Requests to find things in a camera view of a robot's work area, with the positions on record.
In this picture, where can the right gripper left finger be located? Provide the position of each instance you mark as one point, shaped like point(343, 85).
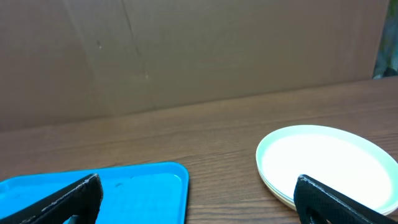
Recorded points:
point(78, 202)

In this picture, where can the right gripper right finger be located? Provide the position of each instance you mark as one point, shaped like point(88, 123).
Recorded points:
point(317, 203)

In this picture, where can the light blue plate with stain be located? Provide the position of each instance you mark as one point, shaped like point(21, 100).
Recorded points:
point(346, 162)

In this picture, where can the teal plastic serving tray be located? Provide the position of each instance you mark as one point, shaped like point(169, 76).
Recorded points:
point(147, 193)

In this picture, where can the cardboard panel at back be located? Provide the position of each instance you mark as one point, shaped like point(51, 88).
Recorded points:
point(67, 61)

